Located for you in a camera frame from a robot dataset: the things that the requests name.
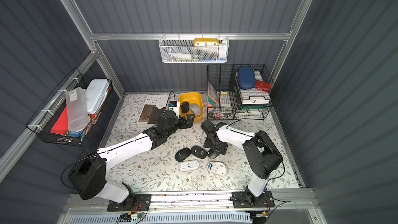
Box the black wire desk organizer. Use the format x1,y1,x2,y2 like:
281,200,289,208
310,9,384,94
207,64,274,120

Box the white plastic case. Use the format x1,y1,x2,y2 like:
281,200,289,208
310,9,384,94
85,79,109,115

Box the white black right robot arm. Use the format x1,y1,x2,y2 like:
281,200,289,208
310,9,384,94
201,120,284,201

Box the translucent plastic box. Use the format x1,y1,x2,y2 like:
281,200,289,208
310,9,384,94
65,87,90,132

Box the white mouse upside down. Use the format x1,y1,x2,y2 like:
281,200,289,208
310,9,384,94
179,160,200,172

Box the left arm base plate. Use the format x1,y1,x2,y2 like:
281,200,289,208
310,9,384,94
107,194,152,212

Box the red small wallet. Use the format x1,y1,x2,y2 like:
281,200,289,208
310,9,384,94
255,80,272,93

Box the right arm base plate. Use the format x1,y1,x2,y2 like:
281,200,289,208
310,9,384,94
229,191,275,208

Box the blue glasses case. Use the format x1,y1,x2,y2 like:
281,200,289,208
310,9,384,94
237,66,257,90

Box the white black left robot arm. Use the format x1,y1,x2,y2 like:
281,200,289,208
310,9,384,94
68,110,195,204

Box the red folder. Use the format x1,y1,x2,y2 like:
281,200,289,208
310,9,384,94
50,107,84,138

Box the colourful folders in organizer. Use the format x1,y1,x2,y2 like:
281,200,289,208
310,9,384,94
207,81,220,112

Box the white mouse blue accent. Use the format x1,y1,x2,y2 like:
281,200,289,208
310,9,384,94
207,161,228,176

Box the grey computer mouse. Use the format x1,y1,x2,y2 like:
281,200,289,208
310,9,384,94
190,103,203,116

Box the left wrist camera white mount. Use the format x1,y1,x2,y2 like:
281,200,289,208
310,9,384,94
169,101,180,118

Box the floral table mat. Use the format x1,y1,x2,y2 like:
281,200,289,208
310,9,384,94
102,92,301,193

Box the white mesh wall basket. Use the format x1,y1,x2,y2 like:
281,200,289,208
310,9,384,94
158,35,230,63

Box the yellow clock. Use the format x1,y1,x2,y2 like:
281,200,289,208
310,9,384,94
194,37,220,47

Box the checkered notebook stack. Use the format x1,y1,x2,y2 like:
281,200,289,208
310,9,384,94
236,86,271,105

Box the interior design trends book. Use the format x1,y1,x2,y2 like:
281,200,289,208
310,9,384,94
136,95,169,128

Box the black mouse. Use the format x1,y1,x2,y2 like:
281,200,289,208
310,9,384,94
181,101,190,114
175,147,191,162
207,148,220,160
191,145,207,159

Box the black wire side basket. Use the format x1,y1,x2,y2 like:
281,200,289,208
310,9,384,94
26,68,113,146

